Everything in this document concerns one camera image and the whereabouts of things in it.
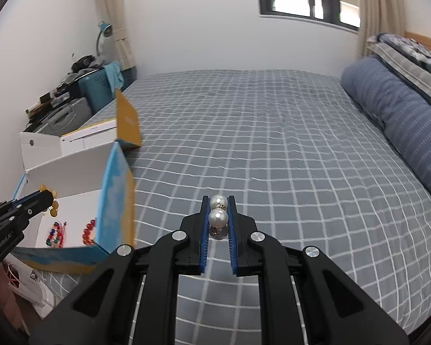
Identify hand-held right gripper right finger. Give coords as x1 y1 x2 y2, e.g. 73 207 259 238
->
228 195 411 345

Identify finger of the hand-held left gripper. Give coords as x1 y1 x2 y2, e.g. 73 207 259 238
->
0 190 53 215
0 193 55 231

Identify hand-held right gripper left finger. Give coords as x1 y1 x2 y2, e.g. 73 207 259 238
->
29 195 210 345

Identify amber bead bracelet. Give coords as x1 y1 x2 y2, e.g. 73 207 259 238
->
39 184 60 218

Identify multicolour bead bracelet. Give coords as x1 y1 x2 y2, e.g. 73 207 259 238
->
45 222 67 249

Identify white cardboard box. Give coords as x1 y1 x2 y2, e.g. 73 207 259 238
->
9 88 143 274

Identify white appliance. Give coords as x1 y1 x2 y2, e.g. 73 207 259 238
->
8 253 60 320

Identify grey suitcase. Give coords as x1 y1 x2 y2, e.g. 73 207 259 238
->
23 96 93 133

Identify stack of books and boxes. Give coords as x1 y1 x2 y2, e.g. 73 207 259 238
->
24 74 80 120

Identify grey checked bed sheet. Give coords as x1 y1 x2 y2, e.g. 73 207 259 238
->
39 69 431 345

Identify blue suitcase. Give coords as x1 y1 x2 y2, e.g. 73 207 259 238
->
77 68 126 116

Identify teal cloth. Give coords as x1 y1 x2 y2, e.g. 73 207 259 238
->
102 62 125 93

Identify pile of dark clothes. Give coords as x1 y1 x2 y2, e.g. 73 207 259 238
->
71 55 107 73

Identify blue desk lamp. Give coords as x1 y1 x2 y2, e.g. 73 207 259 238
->
95 22 114 61

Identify beige curtain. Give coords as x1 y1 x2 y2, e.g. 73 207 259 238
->
93 0 139 79
355 0 407 59

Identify grey checked pillow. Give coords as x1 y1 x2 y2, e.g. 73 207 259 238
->
366 41 431 108

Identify navy patterned blanket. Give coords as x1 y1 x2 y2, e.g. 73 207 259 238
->
376 32 431 77

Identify wooden headboard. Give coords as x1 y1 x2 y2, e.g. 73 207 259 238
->
404 30 431 61

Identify red cable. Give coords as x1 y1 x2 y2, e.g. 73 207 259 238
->
2 262 20 292

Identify red bead bracelet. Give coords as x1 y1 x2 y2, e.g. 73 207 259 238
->
81 217 97 246

